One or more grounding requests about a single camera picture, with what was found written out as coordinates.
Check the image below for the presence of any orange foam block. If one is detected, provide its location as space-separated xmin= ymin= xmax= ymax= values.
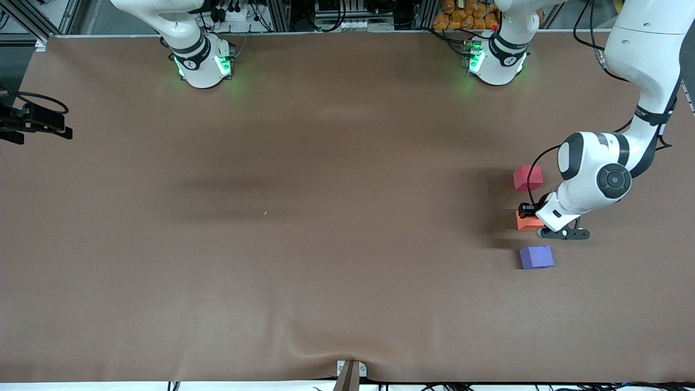
xmin=515 ymin=210 xmax=546 ymax=232

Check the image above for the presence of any red foam block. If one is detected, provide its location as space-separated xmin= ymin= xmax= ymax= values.
xmin=513 ymin=165 xmax=544 ymax=191

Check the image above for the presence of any purple foam block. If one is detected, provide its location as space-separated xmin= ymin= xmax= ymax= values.
xmin=519 ymin=245 xmax=555 ymax=270

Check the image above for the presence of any brown table cover mat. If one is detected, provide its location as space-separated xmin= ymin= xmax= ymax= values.
xmin=0 ymin=30 xmax=695 ymax=384

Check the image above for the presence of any heap of orange lumpy objects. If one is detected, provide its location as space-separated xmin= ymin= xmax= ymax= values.
xmin=433 ymin=0 xmax=501 ymax=31

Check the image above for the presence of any white power strip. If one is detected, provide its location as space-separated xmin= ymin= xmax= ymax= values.
xmin=209 ymin=0 xmax=256 ymax=23

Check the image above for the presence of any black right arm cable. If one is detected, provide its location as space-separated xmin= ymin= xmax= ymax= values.
xmin=10 ymin=91 xmax=70 ymax=116

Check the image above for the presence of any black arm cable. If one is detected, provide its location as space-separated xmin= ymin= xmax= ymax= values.
xmin=10 ymin=91 xmax=70 ymax=116
xmin=526 ymin=0 xmax=677 ymax=212

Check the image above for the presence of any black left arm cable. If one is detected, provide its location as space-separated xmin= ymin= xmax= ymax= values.
xmin=526 ymin=0 xmax=677 ymax=212

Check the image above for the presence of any aluminium frame corner post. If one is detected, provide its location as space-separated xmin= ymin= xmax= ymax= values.
xmin=0 ymin=0 xmax=52 ymax=52

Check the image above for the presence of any black cable bundle below table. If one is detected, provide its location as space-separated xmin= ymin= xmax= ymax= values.
xmin=418 ymin=382 xmax=695 ymax=391

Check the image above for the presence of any aluminium vertical frame post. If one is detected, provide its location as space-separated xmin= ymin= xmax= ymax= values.
xmin=414 ymin=0 xmax=439 ymax=30
xmin=268 ymin=0 xmax=292 ymax=32

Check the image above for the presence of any metal table clamp bracket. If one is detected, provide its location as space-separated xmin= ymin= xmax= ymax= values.
xmin=332 ymin=360 xmax=368 ymax=391

